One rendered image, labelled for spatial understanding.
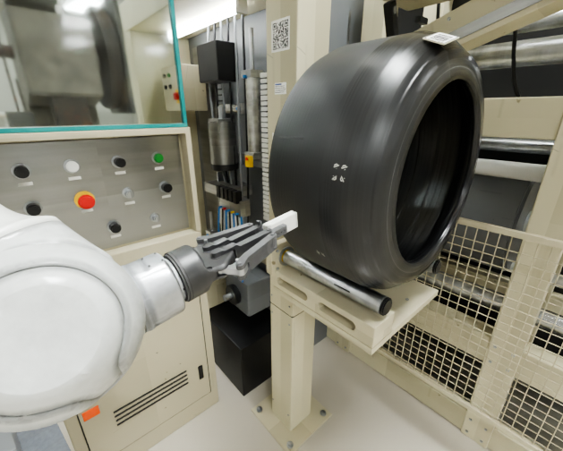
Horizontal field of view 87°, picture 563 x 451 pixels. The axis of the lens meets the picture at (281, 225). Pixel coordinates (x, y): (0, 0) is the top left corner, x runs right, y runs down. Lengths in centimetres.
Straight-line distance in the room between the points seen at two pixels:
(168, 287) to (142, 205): 72
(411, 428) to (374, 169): 136
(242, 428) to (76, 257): 145
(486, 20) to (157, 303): 102
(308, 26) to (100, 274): 83
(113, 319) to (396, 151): 47
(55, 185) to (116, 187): 15
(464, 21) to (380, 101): 59
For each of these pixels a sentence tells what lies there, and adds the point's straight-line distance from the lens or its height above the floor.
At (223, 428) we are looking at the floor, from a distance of 162.
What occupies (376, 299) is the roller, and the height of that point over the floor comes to 92.
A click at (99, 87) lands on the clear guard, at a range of 102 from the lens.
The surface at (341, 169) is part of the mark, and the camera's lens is 52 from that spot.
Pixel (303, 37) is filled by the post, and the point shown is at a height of 150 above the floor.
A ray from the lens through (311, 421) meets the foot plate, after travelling 161.
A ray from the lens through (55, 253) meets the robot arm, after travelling 20.
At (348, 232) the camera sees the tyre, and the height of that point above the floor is 111.
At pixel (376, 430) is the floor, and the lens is 164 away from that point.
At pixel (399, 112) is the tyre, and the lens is 55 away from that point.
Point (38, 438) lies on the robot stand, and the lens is 96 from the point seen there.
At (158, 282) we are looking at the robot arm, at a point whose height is 113.
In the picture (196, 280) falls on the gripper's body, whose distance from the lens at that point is 41.
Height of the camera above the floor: 132
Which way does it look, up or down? 21 degrees down
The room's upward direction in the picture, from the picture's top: straight up
